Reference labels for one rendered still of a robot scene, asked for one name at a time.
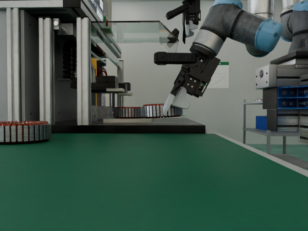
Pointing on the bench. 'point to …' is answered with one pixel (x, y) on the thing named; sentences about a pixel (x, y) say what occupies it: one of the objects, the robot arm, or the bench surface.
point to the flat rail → (95, 39)
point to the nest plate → (127, 120)
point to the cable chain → (69, 61)
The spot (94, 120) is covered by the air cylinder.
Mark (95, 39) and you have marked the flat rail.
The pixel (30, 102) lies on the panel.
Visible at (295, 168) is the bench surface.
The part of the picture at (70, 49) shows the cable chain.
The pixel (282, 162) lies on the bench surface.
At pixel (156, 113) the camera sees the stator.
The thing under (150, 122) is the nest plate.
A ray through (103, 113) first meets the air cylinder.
